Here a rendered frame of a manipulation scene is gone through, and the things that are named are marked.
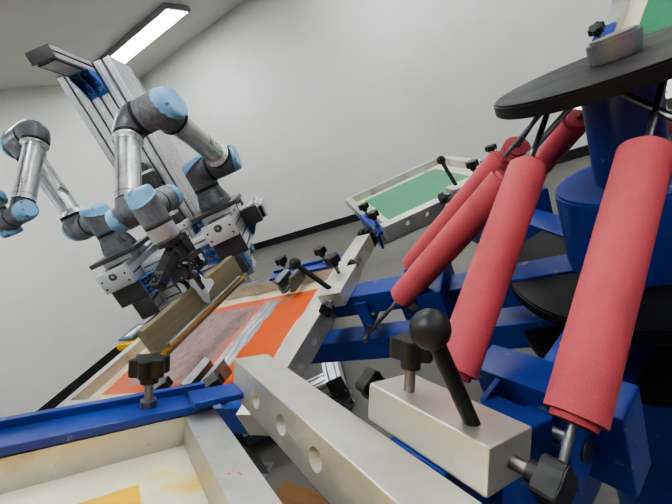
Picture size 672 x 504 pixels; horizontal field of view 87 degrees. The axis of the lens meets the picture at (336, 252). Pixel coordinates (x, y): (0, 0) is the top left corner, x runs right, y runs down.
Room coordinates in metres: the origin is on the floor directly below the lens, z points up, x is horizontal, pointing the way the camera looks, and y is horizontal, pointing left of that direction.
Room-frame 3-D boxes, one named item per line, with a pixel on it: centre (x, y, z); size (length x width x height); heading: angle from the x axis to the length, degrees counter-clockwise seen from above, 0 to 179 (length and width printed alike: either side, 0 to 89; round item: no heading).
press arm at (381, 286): (0.73, -0.03, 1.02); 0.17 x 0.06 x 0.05; 60
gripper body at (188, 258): (1.01, 0.41, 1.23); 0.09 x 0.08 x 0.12; 150
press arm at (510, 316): (0.79, 0.08, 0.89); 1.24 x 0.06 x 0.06; 60
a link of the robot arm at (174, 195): (1.10, 0.41, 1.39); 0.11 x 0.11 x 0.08; 81
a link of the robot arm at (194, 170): (1.74, 0.42, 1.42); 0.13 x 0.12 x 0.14; 81
